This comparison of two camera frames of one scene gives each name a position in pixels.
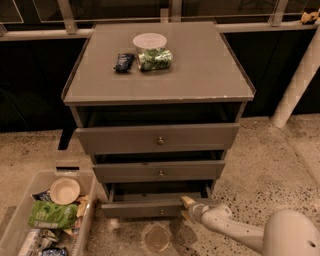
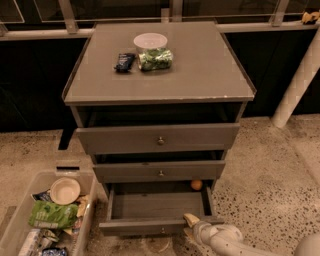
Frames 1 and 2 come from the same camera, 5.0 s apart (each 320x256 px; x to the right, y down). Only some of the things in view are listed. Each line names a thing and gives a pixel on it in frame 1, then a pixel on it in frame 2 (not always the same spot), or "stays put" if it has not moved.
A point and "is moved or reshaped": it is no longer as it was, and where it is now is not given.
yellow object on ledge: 308,17 stays put
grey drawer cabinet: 157,106 stays put
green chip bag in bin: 50,215 stays put
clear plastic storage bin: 51,214 stays put
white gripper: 197,210 to 200,229
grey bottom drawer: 148,205 is moved or reshaped
